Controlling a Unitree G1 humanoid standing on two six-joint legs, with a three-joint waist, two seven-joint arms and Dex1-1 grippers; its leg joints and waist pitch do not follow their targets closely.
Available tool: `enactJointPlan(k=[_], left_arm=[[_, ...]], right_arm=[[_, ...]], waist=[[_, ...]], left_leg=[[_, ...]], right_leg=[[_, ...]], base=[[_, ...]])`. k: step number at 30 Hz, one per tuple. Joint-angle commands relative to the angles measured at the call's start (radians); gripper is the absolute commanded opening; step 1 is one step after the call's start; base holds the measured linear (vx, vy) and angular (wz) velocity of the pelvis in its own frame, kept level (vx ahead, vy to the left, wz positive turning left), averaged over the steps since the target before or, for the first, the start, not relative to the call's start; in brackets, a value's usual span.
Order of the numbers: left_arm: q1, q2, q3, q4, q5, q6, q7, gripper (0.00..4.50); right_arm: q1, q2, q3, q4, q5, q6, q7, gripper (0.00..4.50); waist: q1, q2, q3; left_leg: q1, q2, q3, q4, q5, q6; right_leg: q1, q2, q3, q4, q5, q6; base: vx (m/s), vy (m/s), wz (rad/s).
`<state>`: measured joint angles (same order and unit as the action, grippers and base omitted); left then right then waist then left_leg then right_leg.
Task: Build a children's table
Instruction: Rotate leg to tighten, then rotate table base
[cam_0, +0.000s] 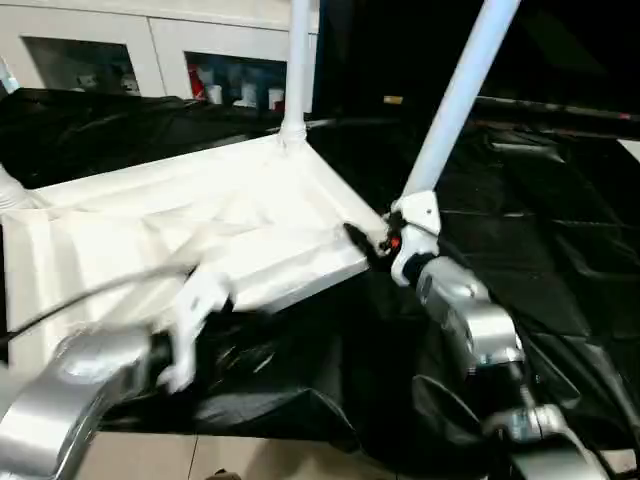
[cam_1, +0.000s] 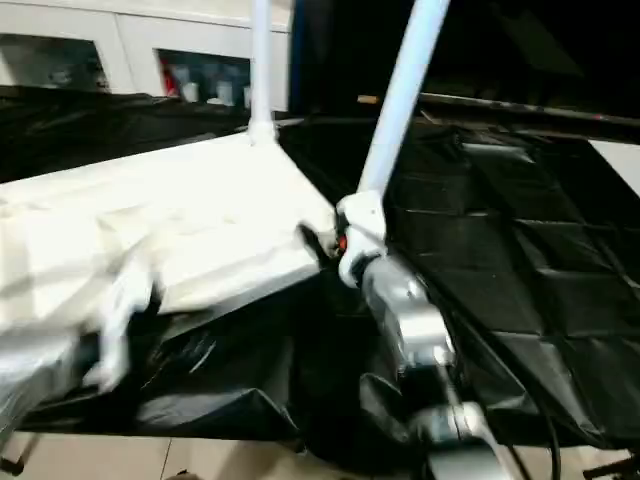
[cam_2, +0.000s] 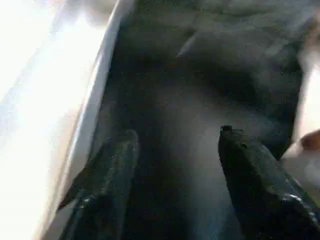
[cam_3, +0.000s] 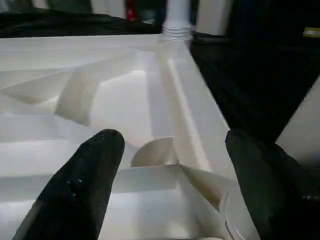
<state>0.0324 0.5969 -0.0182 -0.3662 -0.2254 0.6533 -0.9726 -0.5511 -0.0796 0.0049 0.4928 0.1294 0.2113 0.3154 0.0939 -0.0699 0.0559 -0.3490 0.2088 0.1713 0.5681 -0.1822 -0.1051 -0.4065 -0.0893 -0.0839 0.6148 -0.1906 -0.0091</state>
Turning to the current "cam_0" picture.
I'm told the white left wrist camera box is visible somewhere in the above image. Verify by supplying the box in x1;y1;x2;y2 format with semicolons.
156;266;237;395

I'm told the white cabinet with open compartments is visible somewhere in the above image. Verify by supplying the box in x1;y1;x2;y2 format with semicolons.
0;0;322;110

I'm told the white plastic table leg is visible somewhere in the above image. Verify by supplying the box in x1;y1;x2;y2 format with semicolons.
398;0;522;205
0;163;32;215
278;0;322;152

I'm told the white plastic table top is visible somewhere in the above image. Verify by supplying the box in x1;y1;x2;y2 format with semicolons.
0;136;397;372

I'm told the white flat board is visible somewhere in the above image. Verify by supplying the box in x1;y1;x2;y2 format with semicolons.
616;137;640;165

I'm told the black plastic mat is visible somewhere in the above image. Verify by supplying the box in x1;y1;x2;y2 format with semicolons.
0;87;640;466

